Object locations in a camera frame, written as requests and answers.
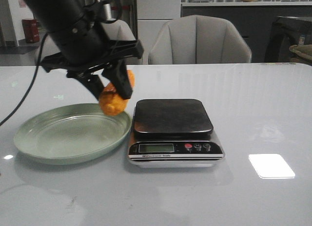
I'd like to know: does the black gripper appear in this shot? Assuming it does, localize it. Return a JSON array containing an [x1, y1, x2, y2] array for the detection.
[[39, 19, 144, 101]]

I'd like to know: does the orange corn cob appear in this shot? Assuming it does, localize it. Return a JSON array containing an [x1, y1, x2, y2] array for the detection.
[[98, 82, 129, 116]]

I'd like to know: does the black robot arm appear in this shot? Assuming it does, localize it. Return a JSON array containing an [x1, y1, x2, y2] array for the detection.
[[24, 0, 143, 99]]

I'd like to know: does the grey armchair left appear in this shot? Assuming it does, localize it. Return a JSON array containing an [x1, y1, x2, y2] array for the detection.
[[35, 19, 143, 67]]

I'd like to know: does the grey armchair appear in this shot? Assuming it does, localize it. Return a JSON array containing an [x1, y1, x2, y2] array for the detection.
[[35, 19, 143, 67], [148, 15, 252, 65]]

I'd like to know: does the light green plate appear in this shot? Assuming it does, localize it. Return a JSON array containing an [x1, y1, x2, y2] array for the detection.
[[14, 103, 132, 165]]

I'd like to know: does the white drawer cabinet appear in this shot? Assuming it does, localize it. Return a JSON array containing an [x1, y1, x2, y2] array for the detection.
[[136, 0, 181, 65]]

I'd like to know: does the black silver kitchen scale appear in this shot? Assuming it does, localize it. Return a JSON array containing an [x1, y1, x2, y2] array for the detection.
[[127, 99, 225, 168]]

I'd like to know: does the red bin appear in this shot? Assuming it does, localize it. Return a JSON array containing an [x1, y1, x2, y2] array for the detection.
[[22, 19, 40, 43]]

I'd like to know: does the grey armchair right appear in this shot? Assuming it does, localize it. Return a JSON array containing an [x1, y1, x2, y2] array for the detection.
[[148, 15, 252, 65]]

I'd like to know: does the dark grey counter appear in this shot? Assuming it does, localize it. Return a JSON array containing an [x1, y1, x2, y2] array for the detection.
[[181, 2, 312, 63]]

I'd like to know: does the black glossy appliance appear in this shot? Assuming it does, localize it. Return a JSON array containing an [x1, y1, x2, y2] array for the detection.
[[264, 16, 312, 62]]

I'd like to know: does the black cable left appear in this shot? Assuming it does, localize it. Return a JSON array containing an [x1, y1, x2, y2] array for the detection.
[[0, 32, 49, 127]]

